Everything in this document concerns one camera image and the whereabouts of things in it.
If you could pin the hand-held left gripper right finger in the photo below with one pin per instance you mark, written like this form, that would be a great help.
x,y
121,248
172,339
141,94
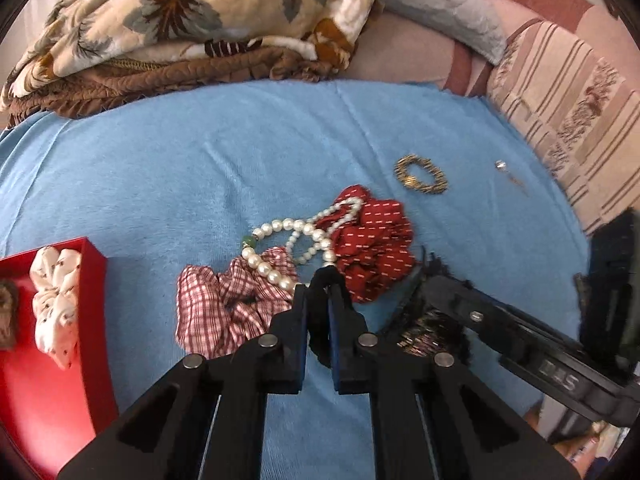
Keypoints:
x,y
336,345

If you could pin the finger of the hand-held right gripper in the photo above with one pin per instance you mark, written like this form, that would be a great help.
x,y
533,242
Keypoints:
x,y
615,280
510,332

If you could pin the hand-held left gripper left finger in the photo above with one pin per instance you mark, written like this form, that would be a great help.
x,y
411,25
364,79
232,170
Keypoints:
x,y
300,345

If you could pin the black beaded hair clip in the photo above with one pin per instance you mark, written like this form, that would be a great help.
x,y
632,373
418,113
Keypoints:
x,y
425,335

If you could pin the red plaid scrunchie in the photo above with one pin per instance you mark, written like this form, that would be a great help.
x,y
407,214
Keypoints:
x,y
210,310

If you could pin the red dotted scrunchie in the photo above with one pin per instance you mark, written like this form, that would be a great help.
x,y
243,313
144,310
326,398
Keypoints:
x,y
375,245

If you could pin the red tray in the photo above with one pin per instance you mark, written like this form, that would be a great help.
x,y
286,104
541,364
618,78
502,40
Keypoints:
x,y
30,400

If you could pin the small silver pin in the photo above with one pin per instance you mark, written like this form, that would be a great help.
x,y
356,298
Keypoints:
x,y
500,165

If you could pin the striped beige cushion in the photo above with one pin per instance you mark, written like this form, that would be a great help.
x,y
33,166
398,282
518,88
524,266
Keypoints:
x,y
565,90

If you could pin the blue cloth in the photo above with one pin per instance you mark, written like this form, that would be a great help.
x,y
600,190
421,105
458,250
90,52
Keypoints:
x,y
200,160

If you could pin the white patterned scrunchie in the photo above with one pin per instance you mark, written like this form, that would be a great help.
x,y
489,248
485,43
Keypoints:
x,y
50,305

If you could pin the brown furry scrunchie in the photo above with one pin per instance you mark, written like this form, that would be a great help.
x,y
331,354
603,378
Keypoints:
x,y
7,315

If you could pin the pink bed sheet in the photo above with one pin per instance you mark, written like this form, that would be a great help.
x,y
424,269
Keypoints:
x,y
400,55

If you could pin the brown quilted blanket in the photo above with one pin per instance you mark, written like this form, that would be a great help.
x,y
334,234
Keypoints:
x,y
150,85

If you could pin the grey pillow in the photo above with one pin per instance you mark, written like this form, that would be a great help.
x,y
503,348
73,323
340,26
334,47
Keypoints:
x,y
450,10

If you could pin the floral leaf blanket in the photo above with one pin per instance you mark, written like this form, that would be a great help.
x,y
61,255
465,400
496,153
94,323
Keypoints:
x,y
175,10

